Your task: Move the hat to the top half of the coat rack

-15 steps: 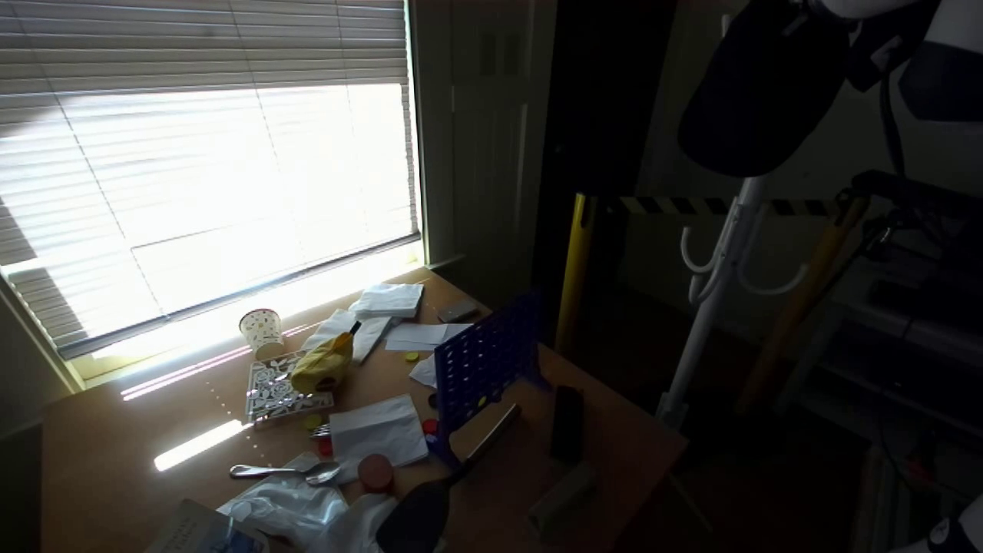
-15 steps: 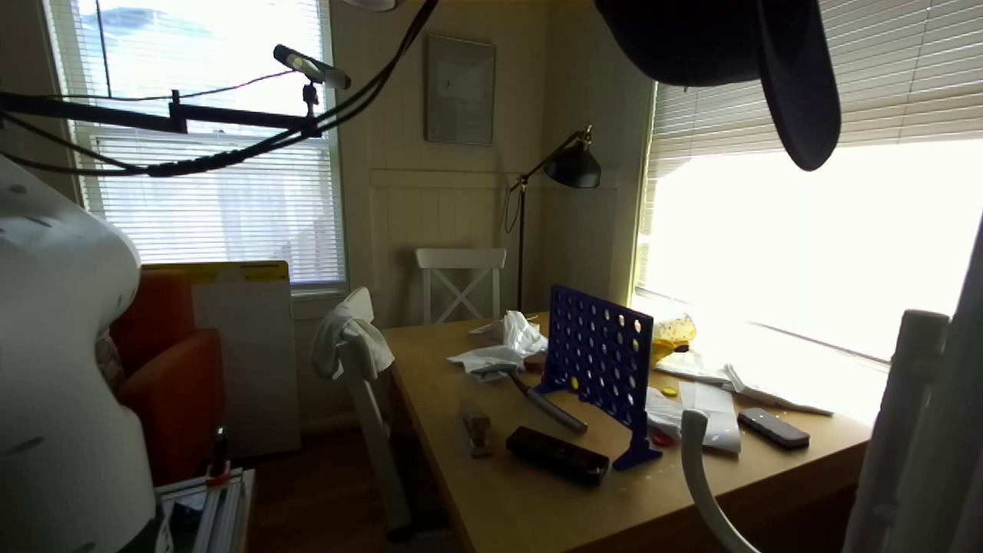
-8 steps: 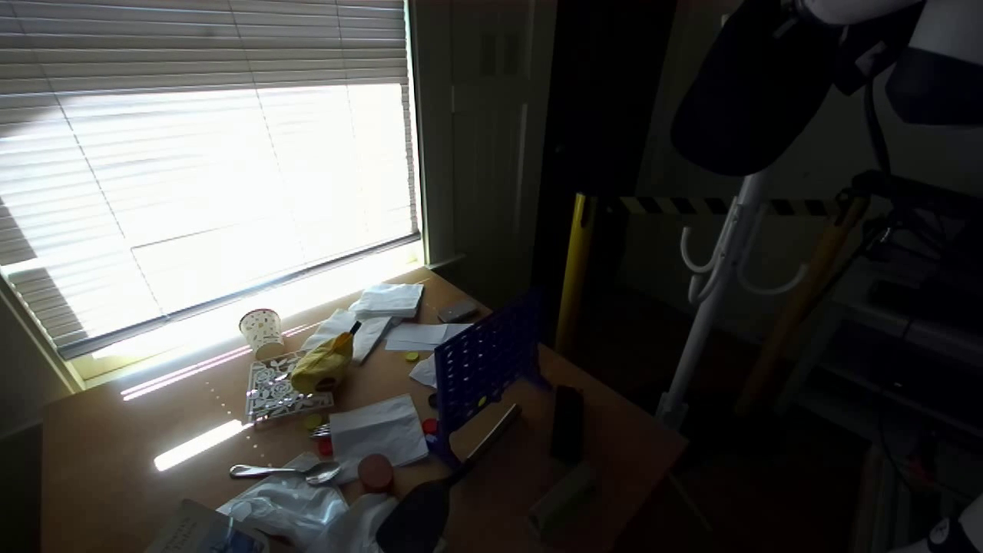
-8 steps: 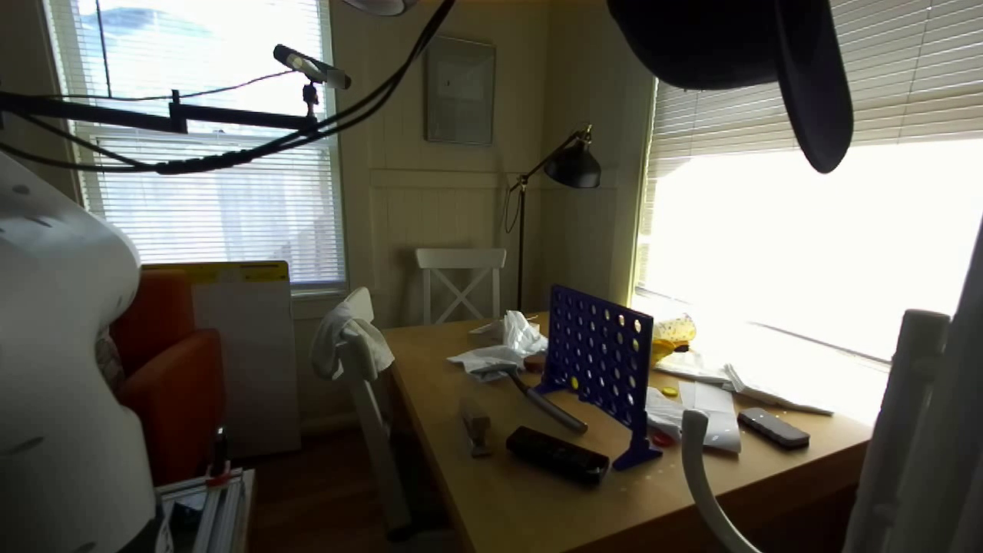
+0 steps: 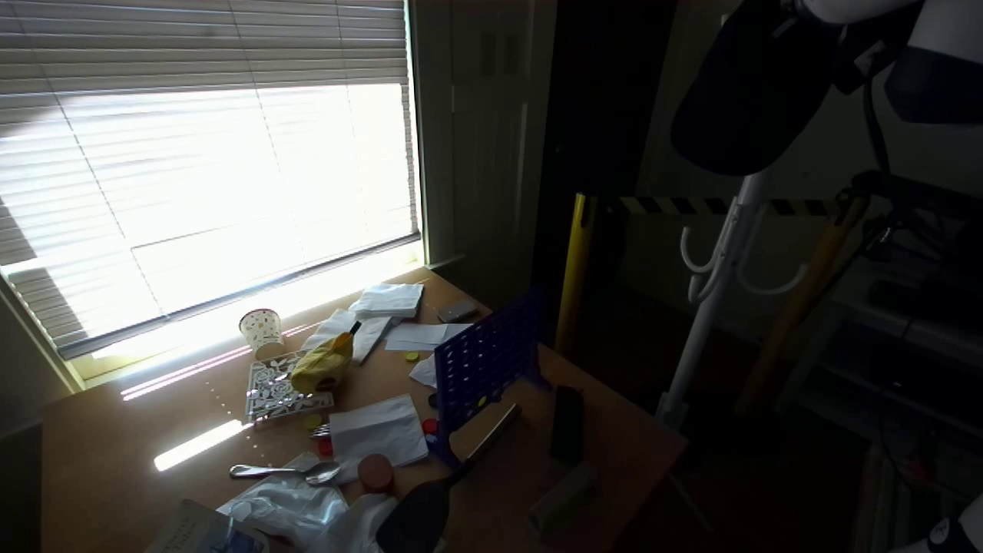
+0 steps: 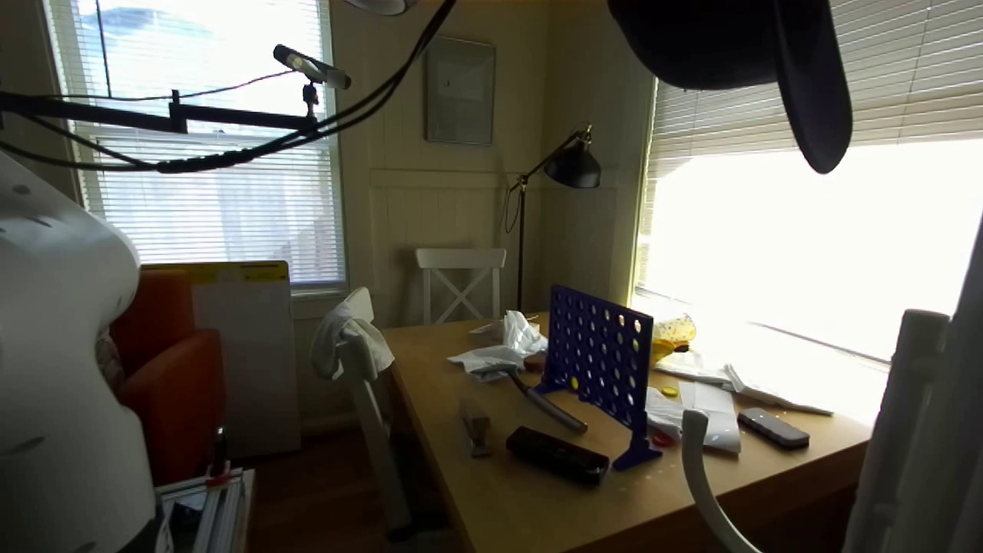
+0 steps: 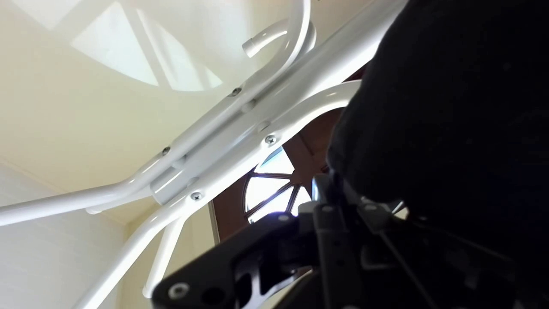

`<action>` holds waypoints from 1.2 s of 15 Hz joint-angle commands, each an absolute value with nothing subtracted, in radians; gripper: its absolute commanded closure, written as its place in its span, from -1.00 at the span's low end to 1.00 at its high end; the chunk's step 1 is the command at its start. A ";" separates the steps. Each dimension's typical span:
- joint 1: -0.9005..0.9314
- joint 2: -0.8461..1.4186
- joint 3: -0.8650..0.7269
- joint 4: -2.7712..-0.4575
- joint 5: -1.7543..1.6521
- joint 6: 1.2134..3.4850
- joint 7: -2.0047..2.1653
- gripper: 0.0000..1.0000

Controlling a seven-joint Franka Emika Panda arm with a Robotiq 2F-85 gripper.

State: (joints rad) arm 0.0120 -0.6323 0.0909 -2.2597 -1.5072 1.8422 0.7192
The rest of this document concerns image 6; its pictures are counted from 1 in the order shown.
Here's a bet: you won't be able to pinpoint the white cross-back chair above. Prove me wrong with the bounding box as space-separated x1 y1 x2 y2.
412 242 513 328

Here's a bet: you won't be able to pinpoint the blue connect four grid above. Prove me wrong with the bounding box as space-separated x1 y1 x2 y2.
532 283 662 472

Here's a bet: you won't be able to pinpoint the black floor lamp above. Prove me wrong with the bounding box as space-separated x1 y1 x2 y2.
504 118 608 309

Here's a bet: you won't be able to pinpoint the white cloth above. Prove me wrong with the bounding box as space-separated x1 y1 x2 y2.
310 285 396 382

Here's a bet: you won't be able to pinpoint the black rectangular case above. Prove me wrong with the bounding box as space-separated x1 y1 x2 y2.
504 425 610 489

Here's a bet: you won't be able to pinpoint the yellow snack bag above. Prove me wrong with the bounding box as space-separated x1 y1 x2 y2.
652 313 699 359

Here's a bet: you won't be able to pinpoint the white canvas board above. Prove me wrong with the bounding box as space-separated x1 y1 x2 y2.
140 259 305 457

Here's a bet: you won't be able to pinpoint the white paper sheet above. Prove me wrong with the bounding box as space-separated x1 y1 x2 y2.
653 350 837 422

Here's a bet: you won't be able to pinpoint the narrow window with blinds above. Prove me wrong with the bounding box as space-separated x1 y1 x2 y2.
44 0 347 290

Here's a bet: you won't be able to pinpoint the black remote control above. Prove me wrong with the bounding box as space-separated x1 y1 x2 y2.
735 405 815 454

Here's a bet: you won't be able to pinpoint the orange armchair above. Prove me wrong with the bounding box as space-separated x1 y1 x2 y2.
106 271 228 484

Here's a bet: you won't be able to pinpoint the white box with tools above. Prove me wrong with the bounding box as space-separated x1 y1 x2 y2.
150 463 258 553

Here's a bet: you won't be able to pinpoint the wide white window blinds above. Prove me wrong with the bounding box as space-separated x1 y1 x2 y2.
640 0 983 366

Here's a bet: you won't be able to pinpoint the grey wall picture frame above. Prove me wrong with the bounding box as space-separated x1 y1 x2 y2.
421 33 500 150

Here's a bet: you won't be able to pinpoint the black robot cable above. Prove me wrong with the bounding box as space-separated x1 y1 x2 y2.
0 0 461 175

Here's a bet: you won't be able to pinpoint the black camera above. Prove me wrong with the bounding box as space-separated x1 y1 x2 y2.
270 40 354 93

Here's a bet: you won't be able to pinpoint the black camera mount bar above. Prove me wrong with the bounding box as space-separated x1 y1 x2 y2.
0 86 321 139

